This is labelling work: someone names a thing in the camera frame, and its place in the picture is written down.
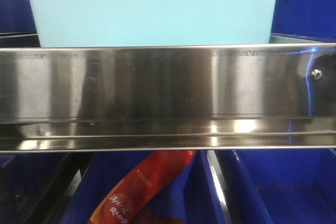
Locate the dark blue bin lower right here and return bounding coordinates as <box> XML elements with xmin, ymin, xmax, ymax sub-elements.
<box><xmin>216</xmin><ymin>149</ymin><xmax>335</xmax><ymax>223</ymax></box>

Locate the dark blue bin upper left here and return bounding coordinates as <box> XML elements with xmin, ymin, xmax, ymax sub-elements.
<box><xmin>1</xmin><ymin>0</ymin><xmax>36</xmax><ymax>33</ymax></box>

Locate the stainless steel shelf rail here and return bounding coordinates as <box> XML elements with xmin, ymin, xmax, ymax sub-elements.
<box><xmin>1</xmin><ymin>43</ymin><xmax>335</xmax><ymax>153</ymax></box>

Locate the dark blue bin lower left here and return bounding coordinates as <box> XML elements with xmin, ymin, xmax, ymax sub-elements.
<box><xmin>1</xmin><ymin>153</ymin><xmax>72</xmax><ymax>223</ymax></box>

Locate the red snack package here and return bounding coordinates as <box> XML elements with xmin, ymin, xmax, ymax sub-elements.
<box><xmin>87</xmin><ymin>150</ymin><xmax>196</xmax><ymax>223</ymax></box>

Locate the light blue plastic bin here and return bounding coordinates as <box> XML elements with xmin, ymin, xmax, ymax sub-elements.
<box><xmin>29</xmin><ymin>0</ymin><xmax>276</xmax><ymax>47</ymax></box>

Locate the dark blue bin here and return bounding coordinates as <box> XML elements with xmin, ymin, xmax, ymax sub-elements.
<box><xmin>216</xmin><ymin>149</ymin><xmax>335</xmax><ymax>223</ymax></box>
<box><xmin>1</xmin><ymin>0</ymin><xmax>36</xmax><ymax>33</ymax></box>
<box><xmin>1</xmin><ymin>153</ymin><xmax>72</xmax><ymax>223</ymax></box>
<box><xmin>61</xmin><ymin>151</ymin><xmax>225</xmax><ymax>223</ymax></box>
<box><xmin>271</xmin><ymin>0</ymin><xmax>335</xmax><ymax>42</ymax></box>

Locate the silver screw on rail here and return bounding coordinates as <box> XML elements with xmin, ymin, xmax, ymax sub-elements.
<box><xmin>311</xmin><ymin>69</ymin><xmax>322</xmax><ymax>80</ymax></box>

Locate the dark blue bin lower middle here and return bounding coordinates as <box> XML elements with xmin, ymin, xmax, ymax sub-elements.
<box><xmin>61</xmin><ymin>151</ymin><xmax>225</xmax><ymax>223</ymax></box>

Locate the dark blue bin upper right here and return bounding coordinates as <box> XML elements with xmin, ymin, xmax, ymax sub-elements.
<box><xmin>271</xmin><ymin>0</ymin><xmax>335</xmax><ymax>42</ymax></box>

